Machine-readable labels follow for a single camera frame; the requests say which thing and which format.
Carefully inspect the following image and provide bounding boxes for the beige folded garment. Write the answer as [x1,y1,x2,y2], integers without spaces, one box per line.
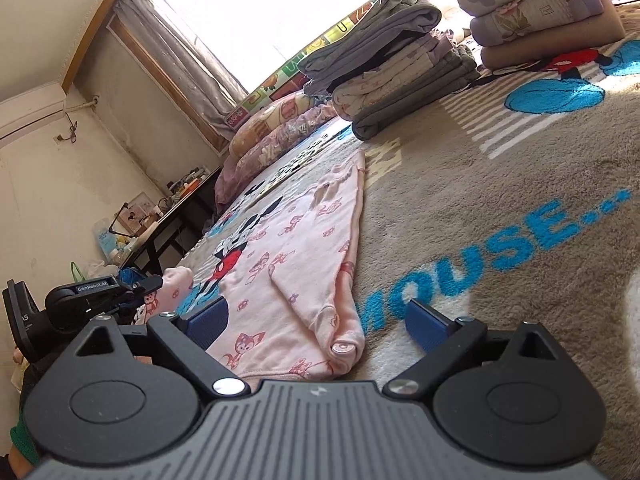
[480,0,628,71]

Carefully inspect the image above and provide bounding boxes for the colourful alphabet play mat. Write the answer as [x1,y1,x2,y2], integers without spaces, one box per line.
[222,0,441,128]

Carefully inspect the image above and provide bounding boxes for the printed cartoon blanket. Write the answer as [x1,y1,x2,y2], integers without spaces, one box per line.
[177,35,640,411]

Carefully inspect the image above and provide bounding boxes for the blue and white packet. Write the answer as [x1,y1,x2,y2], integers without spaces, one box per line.
[94,217,118,261]

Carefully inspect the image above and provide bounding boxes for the grey curtain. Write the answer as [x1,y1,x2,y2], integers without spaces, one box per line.
[115,0,249,136]

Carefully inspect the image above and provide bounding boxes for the yellow cartoon pillow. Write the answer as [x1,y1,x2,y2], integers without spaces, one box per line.
[229,92,321,156]

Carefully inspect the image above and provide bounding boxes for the wall cable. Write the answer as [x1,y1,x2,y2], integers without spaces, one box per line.
[65,95,98,143]

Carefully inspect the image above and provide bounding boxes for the white quilted printed garment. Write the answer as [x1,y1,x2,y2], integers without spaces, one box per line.
[332,42,466,121]

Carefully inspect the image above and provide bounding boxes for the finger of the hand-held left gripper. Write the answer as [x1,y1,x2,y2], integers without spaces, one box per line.
[107,296,141,325]
[122,275,165,296]

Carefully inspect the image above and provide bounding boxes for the purple floral pillow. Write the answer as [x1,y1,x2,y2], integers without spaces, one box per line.
[215,102,338,206]

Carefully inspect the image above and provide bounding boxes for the person's left forearm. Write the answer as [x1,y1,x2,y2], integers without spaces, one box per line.
[7,347,53,468]

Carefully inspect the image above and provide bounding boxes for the dark grey folded sweatpants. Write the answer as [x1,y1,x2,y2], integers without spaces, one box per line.
[352,45,481,142]

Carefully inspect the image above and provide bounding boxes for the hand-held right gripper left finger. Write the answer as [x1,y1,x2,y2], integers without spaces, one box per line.
[75,297,251,400]

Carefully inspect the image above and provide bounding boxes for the white air conditioner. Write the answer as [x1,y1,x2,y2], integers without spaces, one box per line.
[0,84,68,148]

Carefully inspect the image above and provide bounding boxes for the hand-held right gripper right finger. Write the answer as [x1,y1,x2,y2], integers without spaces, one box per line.
[383,299,571,401]

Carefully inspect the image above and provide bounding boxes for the picture frame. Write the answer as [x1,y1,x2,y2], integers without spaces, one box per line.
[127,192,153,233]

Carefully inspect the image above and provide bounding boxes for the wooden window frame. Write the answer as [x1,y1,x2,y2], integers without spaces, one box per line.
[110,0,386,153]

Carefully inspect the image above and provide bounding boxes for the white plastic bag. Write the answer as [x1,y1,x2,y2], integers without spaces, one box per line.
[82,260,118,281]

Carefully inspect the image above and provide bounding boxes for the purple quilted folded garment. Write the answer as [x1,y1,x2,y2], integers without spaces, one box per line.
[470,0,605,48]

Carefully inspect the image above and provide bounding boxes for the dark desk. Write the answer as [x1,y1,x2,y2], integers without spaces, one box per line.
[120,166,223,271]

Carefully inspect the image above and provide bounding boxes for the black desk lamp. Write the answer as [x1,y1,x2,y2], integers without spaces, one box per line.
[111,201,138,236]

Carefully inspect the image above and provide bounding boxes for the pink fox print shirt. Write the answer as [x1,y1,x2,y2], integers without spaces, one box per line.
[142,149,368,381]

